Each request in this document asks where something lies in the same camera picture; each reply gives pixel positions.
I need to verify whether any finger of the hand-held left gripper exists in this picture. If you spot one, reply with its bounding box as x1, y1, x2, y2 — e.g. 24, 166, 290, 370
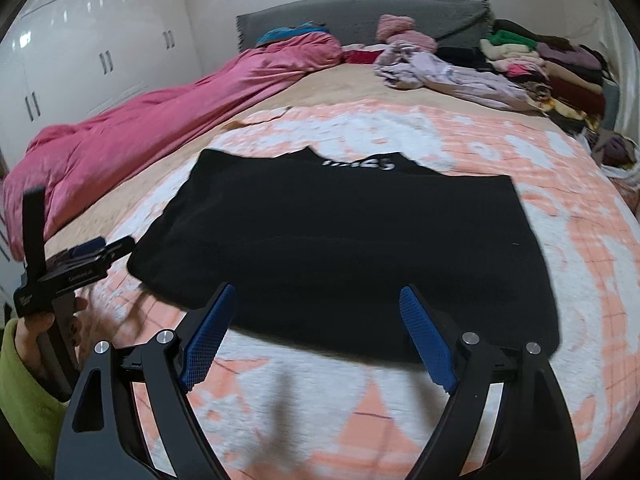
47, 236, 137, 265

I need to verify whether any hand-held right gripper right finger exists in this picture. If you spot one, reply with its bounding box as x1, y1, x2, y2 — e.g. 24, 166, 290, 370
398, 284, 583, 480

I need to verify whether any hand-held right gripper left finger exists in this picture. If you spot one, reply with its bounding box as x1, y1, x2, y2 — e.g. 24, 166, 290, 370
55, 282, 238, 480

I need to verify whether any black and orange sweater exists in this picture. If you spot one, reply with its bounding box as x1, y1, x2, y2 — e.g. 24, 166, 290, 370
127, 145, 561, 366

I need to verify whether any pile of folded clothes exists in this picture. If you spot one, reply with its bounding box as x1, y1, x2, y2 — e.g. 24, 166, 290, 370
480, 19, 640, 171

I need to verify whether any person's left hand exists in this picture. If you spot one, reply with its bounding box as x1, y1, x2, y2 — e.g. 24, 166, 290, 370
15, 296, 85, 352

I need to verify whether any pink duvet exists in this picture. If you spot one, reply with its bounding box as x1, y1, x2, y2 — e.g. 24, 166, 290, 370
0, 30, 345, 261

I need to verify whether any peach and white patterned blanket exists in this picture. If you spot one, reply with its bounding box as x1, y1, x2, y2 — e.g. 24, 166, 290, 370
82, 97, 640, 480

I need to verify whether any white glossy wardrobe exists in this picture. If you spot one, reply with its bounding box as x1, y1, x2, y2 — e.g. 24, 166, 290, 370
0, 0, 203, 266

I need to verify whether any lilac garment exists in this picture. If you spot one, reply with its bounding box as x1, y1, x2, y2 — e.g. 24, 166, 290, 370
372, 40, 546, 113

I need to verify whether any beige fleece blanket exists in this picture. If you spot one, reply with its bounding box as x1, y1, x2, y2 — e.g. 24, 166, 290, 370
42, 57, 556, 261

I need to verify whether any teal cloth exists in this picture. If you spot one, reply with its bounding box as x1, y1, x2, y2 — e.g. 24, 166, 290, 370
255, 21, 331, 47

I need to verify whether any red cloth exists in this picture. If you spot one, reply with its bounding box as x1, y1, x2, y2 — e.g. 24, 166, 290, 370
342, 44, 388, 65

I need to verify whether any pink fuzzy garment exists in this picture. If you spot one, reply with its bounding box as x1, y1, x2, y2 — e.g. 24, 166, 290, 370
375, 13, 438, 53

